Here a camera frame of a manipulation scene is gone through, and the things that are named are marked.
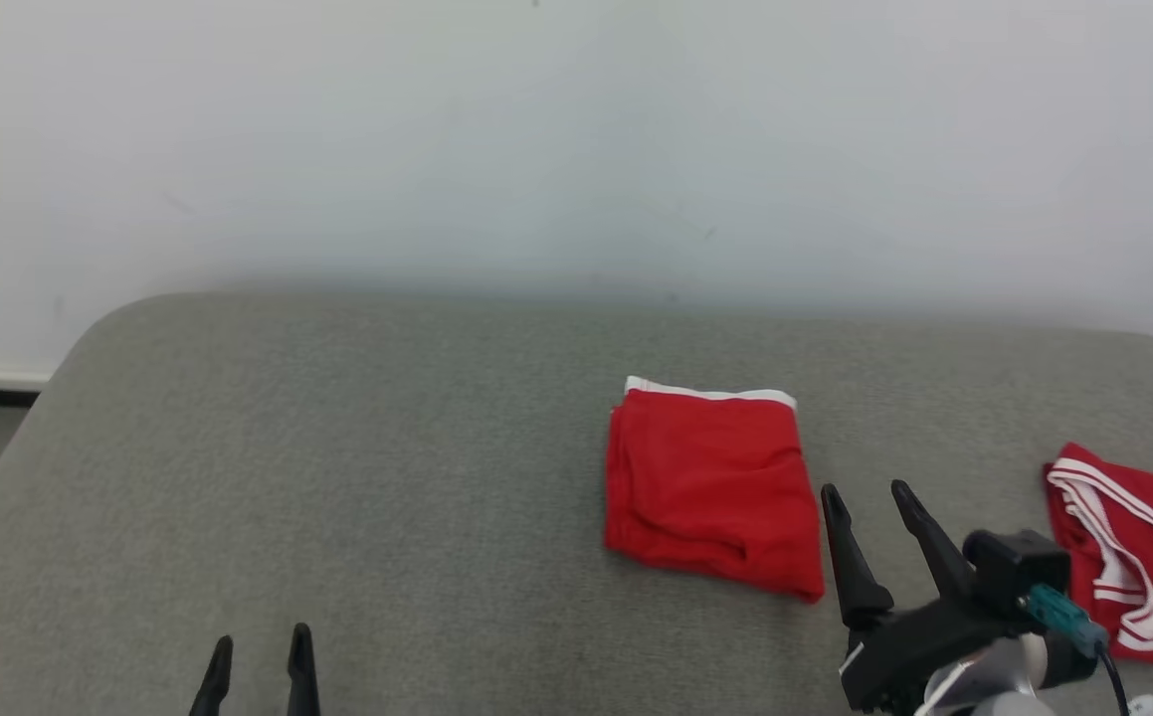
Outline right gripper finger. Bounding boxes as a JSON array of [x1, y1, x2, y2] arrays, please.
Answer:
[[820, 483, 896, 630], [890, 479, 977, 604]]

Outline black camera cable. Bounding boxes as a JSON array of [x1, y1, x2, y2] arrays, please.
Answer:
[[1093, 646, 1134, 716]]

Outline red shorts with white waistband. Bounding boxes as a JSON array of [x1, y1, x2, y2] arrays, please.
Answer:
[[603, 375, 828, 605]]

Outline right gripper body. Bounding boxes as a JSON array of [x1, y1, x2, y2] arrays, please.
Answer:
[[839, 593, 1027, 715]]

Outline teal camera connector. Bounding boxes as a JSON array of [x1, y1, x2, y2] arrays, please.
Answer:
[[1027, 585, 1110, 659]]

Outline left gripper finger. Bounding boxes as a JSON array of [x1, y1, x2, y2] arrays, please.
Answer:
[[188, 634, 235, 716], [287, 623, 322, 716]]

